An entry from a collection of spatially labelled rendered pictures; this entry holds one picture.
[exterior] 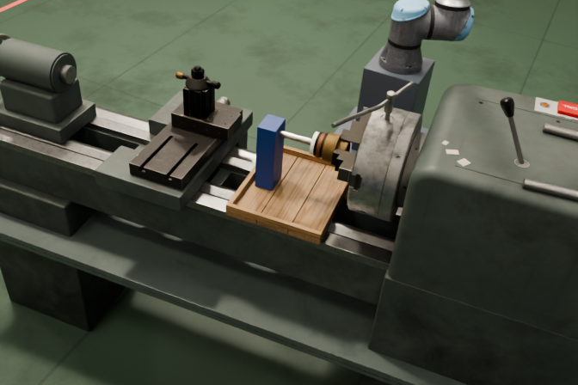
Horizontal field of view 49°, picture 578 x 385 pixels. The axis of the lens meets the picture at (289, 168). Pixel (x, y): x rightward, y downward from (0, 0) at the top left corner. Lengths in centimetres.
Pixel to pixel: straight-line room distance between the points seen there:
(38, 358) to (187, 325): 58
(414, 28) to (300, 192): 67
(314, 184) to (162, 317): 105
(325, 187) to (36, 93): 100
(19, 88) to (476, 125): 146
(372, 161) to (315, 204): 34
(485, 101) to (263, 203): 71
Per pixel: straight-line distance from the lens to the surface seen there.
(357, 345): 203
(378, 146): 167
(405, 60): 222
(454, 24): 220
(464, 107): 180
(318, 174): 205
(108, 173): 200
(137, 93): 417
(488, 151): 165
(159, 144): 202
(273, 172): 192
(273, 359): 264
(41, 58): 220
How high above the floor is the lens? 215
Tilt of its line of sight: 38 degrees down
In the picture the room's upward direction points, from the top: 5 degrees clockwise
